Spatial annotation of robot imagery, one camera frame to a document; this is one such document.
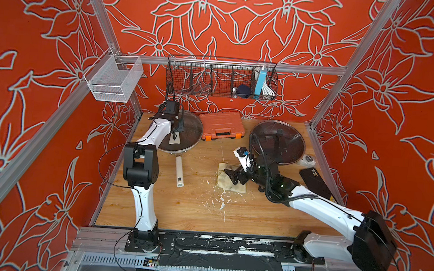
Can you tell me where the glass lid with white handle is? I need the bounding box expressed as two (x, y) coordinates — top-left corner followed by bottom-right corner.
(161, 111), (203, 150)

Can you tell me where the cream yellow cloth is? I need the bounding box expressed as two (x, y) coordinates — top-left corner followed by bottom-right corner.
(216, 163), (247, 194)

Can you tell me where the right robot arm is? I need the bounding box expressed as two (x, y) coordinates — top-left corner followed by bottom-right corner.
(224, 157), (398, 271)

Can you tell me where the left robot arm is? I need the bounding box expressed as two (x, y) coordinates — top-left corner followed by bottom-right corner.
(122, 107), (183, 250)

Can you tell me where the black frying pan with lid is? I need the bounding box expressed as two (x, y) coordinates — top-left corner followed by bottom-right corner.
(251, 120), (306, 165)

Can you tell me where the orange plastic tool case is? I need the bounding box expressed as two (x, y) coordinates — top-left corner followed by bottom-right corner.
(199, 112), (246, 141)

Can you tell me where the crumpled clear plastic wrapper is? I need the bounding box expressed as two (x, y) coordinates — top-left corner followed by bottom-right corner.
(297, 154), (317, 168)

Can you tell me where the dark blue round object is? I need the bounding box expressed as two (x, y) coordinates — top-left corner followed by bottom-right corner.
(236, 84), (252, 99)

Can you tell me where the white mesh basket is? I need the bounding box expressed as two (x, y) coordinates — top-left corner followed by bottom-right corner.
(84, 55), (144, 103)

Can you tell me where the light blue box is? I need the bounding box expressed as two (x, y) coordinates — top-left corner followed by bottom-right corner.
(253, 69), (267, 99)

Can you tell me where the dark pan with white handle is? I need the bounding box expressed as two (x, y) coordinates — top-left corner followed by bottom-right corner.
(158, 144), (193, 188)

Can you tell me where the black wire basket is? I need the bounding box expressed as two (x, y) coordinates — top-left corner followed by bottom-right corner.
(166, 55), (278, 101)

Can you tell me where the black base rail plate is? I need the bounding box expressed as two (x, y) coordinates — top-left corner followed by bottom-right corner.
(124, 230), (325, 271)

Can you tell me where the white coiled cable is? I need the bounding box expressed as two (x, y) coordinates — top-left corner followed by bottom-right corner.
(251, 66), (279, 99)

